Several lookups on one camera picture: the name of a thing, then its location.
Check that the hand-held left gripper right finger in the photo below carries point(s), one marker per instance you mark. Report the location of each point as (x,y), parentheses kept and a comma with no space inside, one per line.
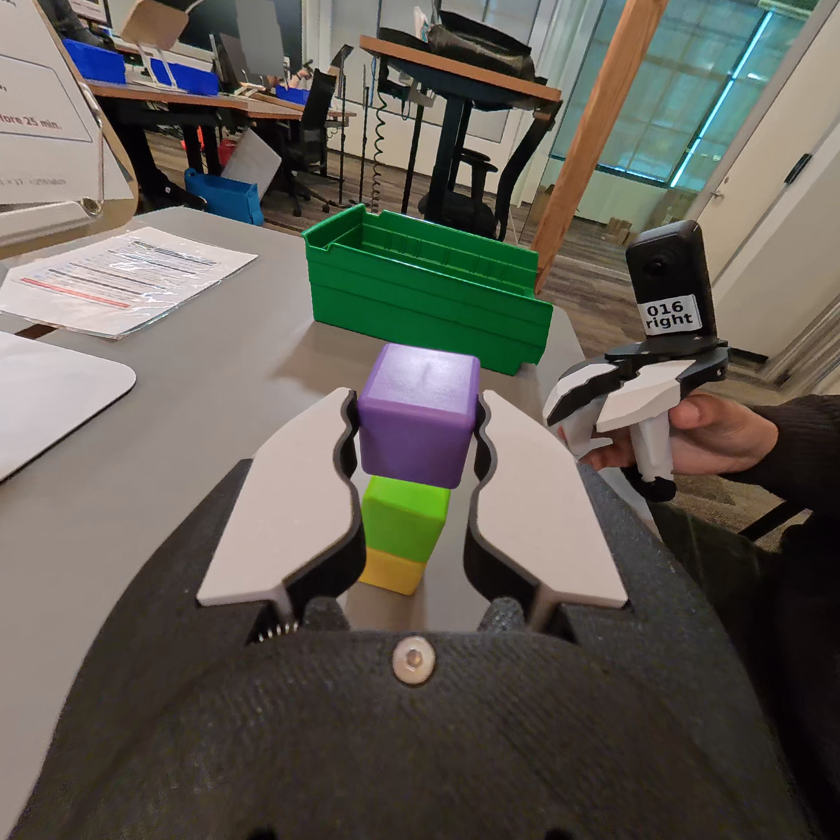
(544,518)

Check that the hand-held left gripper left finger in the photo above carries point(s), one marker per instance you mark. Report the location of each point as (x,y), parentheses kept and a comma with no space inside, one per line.
(282,512)

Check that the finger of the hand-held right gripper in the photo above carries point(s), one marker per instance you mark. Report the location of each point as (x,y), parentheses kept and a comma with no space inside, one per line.
(640,397)
(571,387)

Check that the lime green cube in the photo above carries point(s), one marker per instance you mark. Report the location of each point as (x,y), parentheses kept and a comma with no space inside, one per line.
(403,518)

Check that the yellow cube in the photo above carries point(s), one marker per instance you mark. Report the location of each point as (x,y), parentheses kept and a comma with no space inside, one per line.
(390,571)

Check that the purple cube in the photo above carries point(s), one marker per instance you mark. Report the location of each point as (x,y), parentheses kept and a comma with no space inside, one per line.
(420,413)

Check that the green plastic bin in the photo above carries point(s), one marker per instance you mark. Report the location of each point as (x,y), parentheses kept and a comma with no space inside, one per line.
(426,295)

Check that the person's right forearm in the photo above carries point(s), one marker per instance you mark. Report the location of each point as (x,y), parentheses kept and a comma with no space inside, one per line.
(807,446)

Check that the grey desk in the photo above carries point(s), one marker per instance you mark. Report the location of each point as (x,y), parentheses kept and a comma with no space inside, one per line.
(197,426)

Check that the wooden top standing desk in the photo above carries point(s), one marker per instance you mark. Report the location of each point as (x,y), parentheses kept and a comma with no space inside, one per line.
(459,75)

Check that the black task chair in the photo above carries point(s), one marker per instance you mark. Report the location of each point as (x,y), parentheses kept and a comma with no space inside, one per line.
(315,131)

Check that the long wooden background desk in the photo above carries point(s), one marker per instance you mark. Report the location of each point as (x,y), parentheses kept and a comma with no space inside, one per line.
(197,103)

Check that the white door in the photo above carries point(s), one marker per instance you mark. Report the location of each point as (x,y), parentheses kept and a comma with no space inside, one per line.
(774,229)

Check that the black office chair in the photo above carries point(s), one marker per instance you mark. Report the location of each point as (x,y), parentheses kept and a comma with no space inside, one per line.
(459,210)

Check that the person's dark clothing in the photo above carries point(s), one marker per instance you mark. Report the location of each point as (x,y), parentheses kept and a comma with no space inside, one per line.
(754,623)

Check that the laminated paper sheet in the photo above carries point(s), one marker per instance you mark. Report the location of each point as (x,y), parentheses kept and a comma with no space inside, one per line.
(124,282)

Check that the black bag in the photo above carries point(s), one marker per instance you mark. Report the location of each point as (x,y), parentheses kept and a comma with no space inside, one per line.
(479,46)

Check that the blue floor bin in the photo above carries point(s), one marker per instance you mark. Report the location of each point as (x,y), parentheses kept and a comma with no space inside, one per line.
(223,197)

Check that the grey panel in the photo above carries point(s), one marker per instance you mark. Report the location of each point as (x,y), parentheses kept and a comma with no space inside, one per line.
(253,161)

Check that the wooden stand board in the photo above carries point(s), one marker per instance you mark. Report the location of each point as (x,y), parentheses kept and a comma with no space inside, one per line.
(39,248)

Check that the blue background bin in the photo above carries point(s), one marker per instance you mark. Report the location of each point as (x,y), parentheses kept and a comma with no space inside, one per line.
(95,62)
(187,79)

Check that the background document stand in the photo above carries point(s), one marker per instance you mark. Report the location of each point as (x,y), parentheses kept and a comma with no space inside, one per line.
(148,23)

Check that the wooden post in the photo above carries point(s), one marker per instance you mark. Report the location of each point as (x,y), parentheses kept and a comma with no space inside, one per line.
(604,131)

